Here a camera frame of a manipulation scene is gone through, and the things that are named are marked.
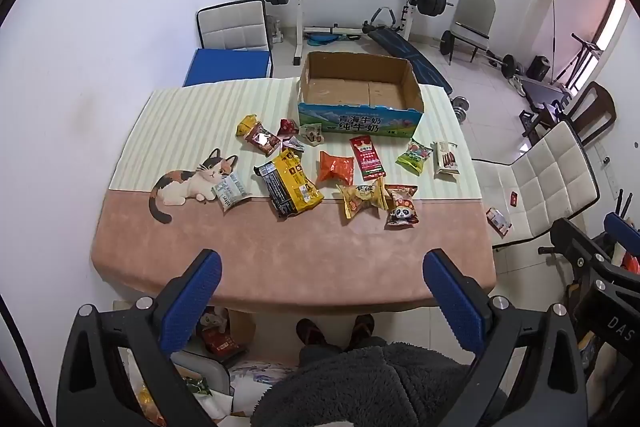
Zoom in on white chocolate biscuit packet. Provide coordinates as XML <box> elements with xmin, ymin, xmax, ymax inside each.
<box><xmin>432</xmin><ymin>141</ymin><xmax>461</xmax><ymax>178</ymax></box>

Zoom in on dark wooden chair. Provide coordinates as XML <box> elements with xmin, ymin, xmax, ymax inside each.
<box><xmin>522</xmin><ymin>82</ymin><xmax>617</xmax><ymax>145</ymax></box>

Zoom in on brown red snack packet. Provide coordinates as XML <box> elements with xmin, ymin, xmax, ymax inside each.
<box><xmin>242</xmin><ymin>122</ymin><xmax>282</xmax><ymax>158</ymax></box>

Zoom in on white padded swivel chair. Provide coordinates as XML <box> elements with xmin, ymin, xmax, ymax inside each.
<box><xmin>472</xmin><ymin>122</ymin><xmax>601</xmax><ymax>253</ymax></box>

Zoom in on blue seat cushion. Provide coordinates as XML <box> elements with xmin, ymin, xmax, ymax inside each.
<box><xmin>183</xmin><ymin>48</ymin><xmax>273</xmax><ymax>88</ymax></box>

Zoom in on small red white box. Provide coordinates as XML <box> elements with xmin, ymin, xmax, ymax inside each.
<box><xmin>486</xmin><ymin>207</ymin><xmax>513</xmax><ymax>238</ymax></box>

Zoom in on blue printed cardboard box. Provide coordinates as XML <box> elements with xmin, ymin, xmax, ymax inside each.
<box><xmin>298</xmin><ymin>52</ymin><xmax>426</xmax><ymax>138</ymax></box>

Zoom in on black sit-up bench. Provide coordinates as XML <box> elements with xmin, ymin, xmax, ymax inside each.
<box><xmin>362</xmin><ymin>7</ymin><xmax>453</xmax><ymax>94</ymax></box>

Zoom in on person's dark fleece clothing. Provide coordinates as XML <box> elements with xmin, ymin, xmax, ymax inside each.
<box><xmin>250</xmin><ymin>339</ymin><xmax>476</xmax><ymax>427</ymax></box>

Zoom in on white grey snack packet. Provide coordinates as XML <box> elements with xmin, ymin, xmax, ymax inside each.
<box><xmin>211</xmin><ymin>172</ymin><xmax>252</xmax><ymax>214</ymax></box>

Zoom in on green gumball packet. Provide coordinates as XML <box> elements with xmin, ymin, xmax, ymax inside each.
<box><xmin>396</xmin><ymin>138</ymin><xmax>433</xmax><ymax>176</ymax></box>

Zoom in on white plastic bag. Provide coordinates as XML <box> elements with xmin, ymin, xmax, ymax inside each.
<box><xmin>232</xmin><ymin>359</ymin><xmax>298</xmax><ymax>417</ymax></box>

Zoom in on panda print snack packet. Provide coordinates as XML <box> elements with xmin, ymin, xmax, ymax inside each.
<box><xmin>384</xmin><ymin>184</ymin><xmax>420</xmax><ymax>229</ymax></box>

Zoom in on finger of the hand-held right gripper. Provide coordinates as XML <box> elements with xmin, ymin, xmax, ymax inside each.
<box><xmin>602</xmin><ymin>212</ymin><xmax>640</xmax><ymax>248</ymax></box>
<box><xmin>539</xmin><ymin>218</ymin><xmax>626</xmax><ymax>280</ymax></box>

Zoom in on grey chair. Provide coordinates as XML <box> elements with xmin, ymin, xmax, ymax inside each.
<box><xmin>441</xmin><ymin>0</ymin><xmax>497</xmax><ymax>65</ymax></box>

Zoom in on white barbell rack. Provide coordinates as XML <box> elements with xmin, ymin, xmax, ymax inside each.
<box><xmin>291</xmin><ymin>0</ymin><xmax>428</xmax><ymax>68</ymax></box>

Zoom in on orange snack packet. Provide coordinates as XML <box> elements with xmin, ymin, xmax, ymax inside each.
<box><xmin>316</xmin><ymin>150</ymin><xmax>356</xmax><ymax>186</ymax></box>

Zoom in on person's right shoe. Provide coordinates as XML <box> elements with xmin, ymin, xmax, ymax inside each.
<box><xmin>349</xmin><ymin>314</ymin><xmax>376</xmax><ymax>349</ymax></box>

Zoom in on person's shoe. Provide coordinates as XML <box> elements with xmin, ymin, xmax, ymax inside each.
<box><xmin>349</xmin><ymin>314</ymin><xmax>376</xmax><ymax>349</ymax></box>
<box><xmin>296</xmin><ymin>318</ymin><xmax>332</xmax><ymax>352</ymax></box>

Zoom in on pale nut snack packet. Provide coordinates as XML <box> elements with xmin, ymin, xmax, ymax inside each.
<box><xmin>300</xmin><ymin>122</ymin><xmax>326</xmax><ymax>146</ymax></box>

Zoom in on person's left shoe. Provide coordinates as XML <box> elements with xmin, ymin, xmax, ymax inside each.
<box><xmin>296</xmin><ymin>318</ymin><xmax>332</xmax><ymax>352</ymax></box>

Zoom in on short barbell with black plates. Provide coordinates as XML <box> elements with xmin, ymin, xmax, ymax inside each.
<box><xmin>480</xmin><ymin>49</ymin><xmax>526</xmax><ymax>82</ymax></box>

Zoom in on black router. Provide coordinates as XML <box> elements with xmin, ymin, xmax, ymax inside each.
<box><xmin>614</xmin><ymin>189</ymin><xmax>635</xmax><ymax>219</ymax></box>

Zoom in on small yellow snack packet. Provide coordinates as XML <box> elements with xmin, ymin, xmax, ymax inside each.
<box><xmin>236</xmin><ymin>113</ymin><xmax>258</xmax><ymax>138</ymax></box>

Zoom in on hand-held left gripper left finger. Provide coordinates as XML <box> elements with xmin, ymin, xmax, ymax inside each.
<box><xmin>57</xmin><ymin>249</ymin><xmax>223</xmax><ymax>427</ymax></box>

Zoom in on long red snack packet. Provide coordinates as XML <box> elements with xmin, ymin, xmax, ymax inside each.
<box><xmin>349</xmin><ymin>134</ymin><xmax>387</xmax><ymax>182</ymax></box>

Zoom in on yellow red snack packet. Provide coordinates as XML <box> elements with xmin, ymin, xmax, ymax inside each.
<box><xmin>337</xmin><ymin>177</ymin><xmax>389</xmax><ymax>220</ymax></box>

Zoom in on yellow black snack packet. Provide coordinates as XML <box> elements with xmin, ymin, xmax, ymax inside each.
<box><xmin>253</xmin><ymin>148</ymin><xmax>325</xmax><ymax>220</ymax></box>

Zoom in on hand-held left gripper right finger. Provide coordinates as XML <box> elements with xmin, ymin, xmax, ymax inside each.
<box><xmin>422</xmin><ymin>249</ymin><xmax>588</xmax><ymax>427</ymax></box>

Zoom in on red snack bag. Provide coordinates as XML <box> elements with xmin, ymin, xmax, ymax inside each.
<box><xmin>202</xmin><ymin>312</ymin><xmax>247</xmax><ymax>359</ymax></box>

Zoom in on black metal stand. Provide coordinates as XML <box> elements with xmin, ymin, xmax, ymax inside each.
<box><xmin>550</xmin><ymin>0</ymin><xmax>607</xmax><ymax>88</ymax></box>

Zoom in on black speaker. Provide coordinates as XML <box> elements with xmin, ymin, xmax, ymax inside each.
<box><xmin>527</xmin><ymin>55</ymin><xmax>551</xmax><ymax>82</ymax></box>

